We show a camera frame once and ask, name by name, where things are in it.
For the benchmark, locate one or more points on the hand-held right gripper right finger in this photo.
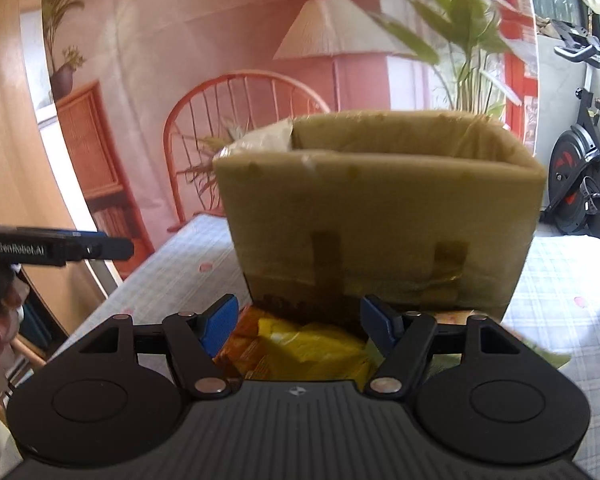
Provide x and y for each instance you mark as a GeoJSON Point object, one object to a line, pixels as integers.
{"type": "Point", "coordinates": [376, 327]}

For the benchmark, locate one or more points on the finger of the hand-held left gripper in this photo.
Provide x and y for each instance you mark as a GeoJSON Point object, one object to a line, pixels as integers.
{"type": "Point", "coordinates": [105, 249]}

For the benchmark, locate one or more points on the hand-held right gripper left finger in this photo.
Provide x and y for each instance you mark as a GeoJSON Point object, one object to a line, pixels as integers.
{"type": "Point", "coordinates": [221, 324]}

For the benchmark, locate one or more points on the yellow snack bag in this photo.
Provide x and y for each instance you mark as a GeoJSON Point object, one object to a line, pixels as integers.
{"type": "Point", "coordinates": [305, 350]}

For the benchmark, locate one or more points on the taped cardboard box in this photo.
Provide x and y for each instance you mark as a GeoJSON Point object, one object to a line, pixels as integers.
{"type": "Point", "coordinates": [380, 220]}

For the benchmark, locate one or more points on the orange snack packet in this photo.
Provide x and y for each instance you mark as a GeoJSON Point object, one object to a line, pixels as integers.
{"type": "Point", "coordinates": [237, 342]}

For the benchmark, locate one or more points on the wooden chair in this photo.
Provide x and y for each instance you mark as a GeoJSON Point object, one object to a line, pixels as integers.
{"type": "Point", "coordinates": [27, 352]}

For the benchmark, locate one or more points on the black exercise bike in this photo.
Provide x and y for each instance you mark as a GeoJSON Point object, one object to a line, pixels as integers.
{"type": "Point", "coordinates": [575, 175]}

